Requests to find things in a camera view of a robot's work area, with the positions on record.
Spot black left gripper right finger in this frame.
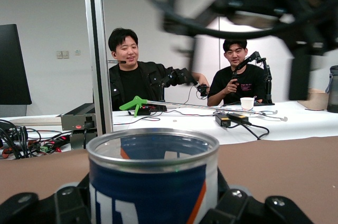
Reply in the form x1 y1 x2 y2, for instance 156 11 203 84
205 170 315 224

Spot small grey heatsink box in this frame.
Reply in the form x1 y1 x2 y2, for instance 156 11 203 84
70 130 99 151

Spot green handled grabber tool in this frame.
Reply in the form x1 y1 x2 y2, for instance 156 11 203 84
119 95 289 123

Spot aluminium frame post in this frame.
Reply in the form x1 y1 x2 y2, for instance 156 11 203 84
81 0 115 135

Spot grey metal controller box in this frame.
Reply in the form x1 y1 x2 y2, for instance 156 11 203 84
60 103 98 132

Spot dark grey water bottle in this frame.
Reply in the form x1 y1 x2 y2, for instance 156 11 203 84
325 65 338 114

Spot slim black power adapter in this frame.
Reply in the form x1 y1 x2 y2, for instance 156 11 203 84
227 112 251 125

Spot cardboard box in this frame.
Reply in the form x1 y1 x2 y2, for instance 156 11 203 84
298 88 330 111

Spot pale flat board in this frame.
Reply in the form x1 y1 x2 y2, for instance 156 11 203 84
9 116 63 127

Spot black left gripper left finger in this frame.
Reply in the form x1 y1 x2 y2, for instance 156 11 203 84
0 175 90 224

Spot tangled black red wires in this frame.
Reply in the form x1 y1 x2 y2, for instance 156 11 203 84
0 119 72 159

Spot person in black jacket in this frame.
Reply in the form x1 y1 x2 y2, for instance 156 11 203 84
107 27 211 113

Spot white blue tennis ball can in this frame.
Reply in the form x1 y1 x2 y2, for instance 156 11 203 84
86 128 220 224

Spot white desk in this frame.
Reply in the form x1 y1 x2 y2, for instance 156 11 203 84
0 101 338 156

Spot white paper cup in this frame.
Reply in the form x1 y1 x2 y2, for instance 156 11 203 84
239 97 255 111

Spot white wall conduit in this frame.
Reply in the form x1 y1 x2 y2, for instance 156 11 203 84
218 15 222 69

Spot black monitor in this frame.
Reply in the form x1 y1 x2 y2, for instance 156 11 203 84
0 24 33 105

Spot person in black t-shirt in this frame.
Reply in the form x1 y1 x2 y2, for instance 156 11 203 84
207 38 268 106

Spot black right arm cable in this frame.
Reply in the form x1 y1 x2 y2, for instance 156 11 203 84
126 0 294 40

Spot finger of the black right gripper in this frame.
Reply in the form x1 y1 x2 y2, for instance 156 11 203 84
186 35 199 77
288 49 313 100

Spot black adapter cable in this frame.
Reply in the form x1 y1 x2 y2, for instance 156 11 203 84
229 120 270 141

